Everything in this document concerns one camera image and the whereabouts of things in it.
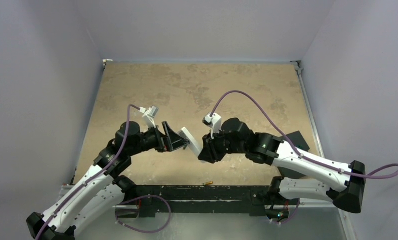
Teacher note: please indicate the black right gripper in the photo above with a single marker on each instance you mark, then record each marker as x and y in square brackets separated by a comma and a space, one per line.
[208, 151]

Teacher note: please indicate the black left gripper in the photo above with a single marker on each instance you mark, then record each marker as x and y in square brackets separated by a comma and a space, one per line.
[175, 141]

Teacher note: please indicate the white air conditioner remote control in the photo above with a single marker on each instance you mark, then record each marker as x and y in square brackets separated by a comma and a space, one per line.
[193, 145]

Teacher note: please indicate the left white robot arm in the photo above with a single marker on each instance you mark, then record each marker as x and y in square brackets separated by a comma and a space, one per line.
[103, 185]

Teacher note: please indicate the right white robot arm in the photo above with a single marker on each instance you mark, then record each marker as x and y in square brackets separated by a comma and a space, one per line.
[328, 180]

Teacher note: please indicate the gold battery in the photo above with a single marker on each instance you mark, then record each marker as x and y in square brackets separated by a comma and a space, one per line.
[207, 183]

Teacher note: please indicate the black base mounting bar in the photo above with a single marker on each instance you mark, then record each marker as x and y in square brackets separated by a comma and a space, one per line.
[183, 199]

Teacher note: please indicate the black foam pad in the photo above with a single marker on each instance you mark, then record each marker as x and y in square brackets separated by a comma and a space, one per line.
[299, 142]

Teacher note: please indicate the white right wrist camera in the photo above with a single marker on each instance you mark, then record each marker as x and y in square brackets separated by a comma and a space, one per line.
[214, 122]

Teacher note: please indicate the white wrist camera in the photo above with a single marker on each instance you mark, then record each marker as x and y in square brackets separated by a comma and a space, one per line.
[214, 122]
[148, 115]

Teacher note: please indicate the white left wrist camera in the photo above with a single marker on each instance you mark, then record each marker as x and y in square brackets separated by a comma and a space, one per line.
[148, 115]

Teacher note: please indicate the aluminium frame rail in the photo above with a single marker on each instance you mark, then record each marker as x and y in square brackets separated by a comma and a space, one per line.
[299, 70]

